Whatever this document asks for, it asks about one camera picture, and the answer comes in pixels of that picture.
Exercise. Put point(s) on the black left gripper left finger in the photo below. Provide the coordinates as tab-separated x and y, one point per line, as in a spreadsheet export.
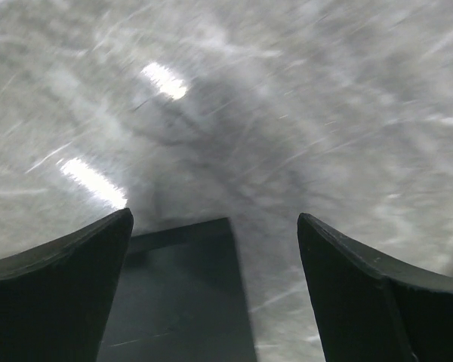
55	299

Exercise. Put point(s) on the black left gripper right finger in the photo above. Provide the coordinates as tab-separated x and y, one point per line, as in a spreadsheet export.
369	306

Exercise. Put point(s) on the black network switch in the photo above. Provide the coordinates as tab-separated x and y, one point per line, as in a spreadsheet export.
180	298

